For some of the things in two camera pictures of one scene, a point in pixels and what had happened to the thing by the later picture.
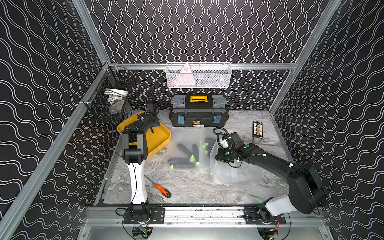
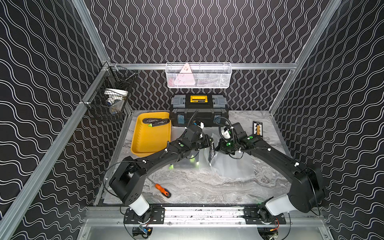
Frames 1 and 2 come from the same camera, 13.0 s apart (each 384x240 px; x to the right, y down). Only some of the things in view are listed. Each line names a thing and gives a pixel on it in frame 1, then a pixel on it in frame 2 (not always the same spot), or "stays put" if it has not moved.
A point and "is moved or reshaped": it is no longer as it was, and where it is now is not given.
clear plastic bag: (243, 174) is moved or reshaped
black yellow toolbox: (199, 111) stays put
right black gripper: (219, 157) to (220, 147)
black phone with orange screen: (257, 129) stays put
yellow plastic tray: (157, 136) is moved or reshaped
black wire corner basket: (108, 95) stays put
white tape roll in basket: (113, 94) stays put
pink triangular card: (186, 77) stays put
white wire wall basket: (201, 75) stays put
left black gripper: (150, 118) to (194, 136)
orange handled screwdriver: (164, 191) stays put
